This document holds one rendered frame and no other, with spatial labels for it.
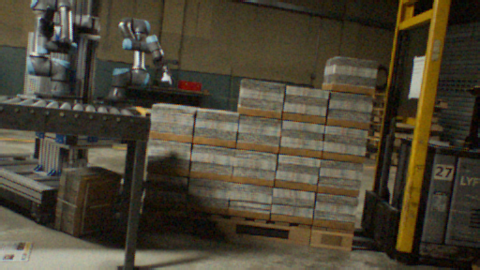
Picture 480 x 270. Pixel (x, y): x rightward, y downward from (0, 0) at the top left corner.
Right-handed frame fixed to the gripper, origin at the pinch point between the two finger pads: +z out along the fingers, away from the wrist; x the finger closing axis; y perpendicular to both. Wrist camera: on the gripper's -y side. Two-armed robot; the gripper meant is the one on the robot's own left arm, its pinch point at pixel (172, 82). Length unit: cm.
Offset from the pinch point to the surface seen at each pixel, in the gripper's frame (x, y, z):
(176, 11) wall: -633, 19, -165
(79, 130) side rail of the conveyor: 108, 36, 11
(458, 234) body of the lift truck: 35, -139, 161
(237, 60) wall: -683, -59, -34
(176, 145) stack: 19.6, 11.1, 40.5
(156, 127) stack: 19.1, 19.1, 23.9
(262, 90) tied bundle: 19, -55, 28
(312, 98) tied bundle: 18, -85, 45
